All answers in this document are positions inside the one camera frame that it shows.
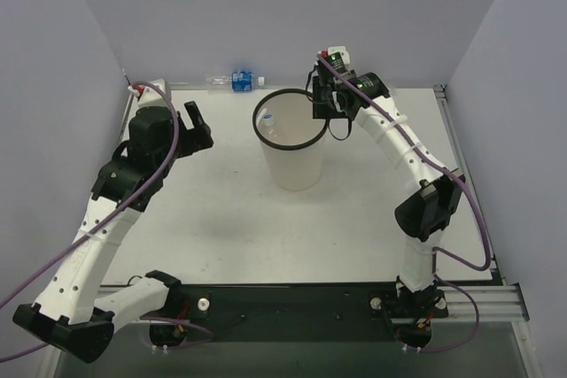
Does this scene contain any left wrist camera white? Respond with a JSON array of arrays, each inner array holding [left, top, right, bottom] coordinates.
[[128, 79, 171, 104]]

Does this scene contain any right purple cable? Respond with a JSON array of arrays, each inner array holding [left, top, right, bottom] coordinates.
[[316, 53, 495, 355]]

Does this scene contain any aluminium rail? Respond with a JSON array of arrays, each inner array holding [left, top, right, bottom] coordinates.
[[170, 82, 447, 92], [95, 282, 529, 322], [432, 85, 506, 285]]

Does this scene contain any aluminium front rail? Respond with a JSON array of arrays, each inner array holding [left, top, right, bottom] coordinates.
[[95, 282, 529, 322]]

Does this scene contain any clear crushed plastic bottle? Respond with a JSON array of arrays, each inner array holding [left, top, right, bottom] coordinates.
[[258, 113, 280, 143]]

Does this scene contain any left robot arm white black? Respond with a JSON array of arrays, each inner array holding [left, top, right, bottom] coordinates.
[[12, 79, 214, 363]]

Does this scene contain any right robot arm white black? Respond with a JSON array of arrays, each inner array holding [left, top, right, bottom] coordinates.
[[313, 50, 464, 306]]

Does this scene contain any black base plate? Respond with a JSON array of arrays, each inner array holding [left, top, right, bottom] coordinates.
[[143, 282, 448, 349]]

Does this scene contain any aluminium back rail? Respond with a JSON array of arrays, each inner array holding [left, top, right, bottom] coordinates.
[[170, 82, 447, 92]]

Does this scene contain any blue label plastic bottle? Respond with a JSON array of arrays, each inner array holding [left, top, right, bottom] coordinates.
[[206, 71, 265, 92]]

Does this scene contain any aluminium right side rail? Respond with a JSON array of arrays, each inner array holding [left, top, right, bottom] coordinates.
[[432, 85, 506, 285]]

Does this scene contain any white bin with black rim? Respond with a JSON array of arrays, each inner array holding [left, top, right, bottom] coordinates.
[[252, 89, 328, 191]]

